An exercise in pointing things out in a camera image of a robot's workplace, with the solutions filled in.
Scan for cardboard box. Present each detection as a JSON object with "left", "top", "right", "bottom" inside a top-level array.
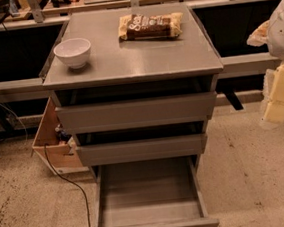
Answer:
[{"left": 33, "top": 98, "right": 87, "bottom": 175}]

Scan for white bowl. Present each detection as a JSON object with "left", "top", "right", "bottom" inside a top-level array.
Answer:
[{"left": 53, "top": 38, "right": 91, "bottom": 69}]

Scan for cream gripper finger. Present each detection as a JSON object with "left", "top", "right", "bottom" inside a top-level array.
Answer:
[
  {"left": 262, "top": 62, "right": 284, "bottom": 125},
  {"left": 247, "top": 20, "right": 269, "bottom": 47}
]

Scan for grey metal rail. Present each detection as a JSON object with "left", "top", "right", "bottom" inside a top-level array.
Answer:
[{"left": 0, "top": 52, "right": 281, "bottom": 103}]

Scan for grey drawer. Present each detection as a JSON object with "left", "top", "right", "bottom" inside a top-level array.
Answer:
[
  {"left": 76, "top": 121, "right": 207, "bottom": 166},
  {"left": 52, "top": 74, "right": 220, "bottom": 137},
  {"left": 94, "top": 156, "right": 219, "bottom": 227}
]

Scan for black cable on floor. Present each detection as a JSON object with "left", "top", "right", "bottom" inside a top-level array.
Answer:
[{"left": 42, "top": 139, "right": 93, "bottom": 227}]

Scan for grey bottom drawer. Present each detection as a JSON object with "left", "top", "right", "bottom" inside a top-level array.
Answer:
[{"left": 94, "top": 156, "right": 219, "bottom": 227}]

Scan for grey drawer cabinet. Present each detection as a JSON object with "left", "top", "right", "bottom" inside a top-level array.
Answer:
[{"left": 35, "top": 0, "right": 234, "bottom": 182}]

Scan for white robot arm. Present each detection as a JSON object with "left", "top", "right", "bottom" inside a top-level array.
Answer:
[{"left": 247, "top": 0, "right": 284, "bottom": 129}]

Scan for grey middle drawer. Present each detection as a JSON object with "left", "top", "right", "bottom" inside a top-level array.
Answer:
[{"left": 76, "top": 121, "right": 207, "bottom": 166}]

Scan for grey top drawer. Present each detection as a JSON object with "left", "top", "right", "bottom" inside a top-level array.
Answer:
[{"left": 52, "top": 74, "right": 220, "bottom": 137}]

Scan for brown chip bag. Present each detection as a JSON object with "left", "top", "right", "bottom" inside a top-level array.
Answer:
[{"left": 118, "top": 12, "right": 183, "bottom": 41}]

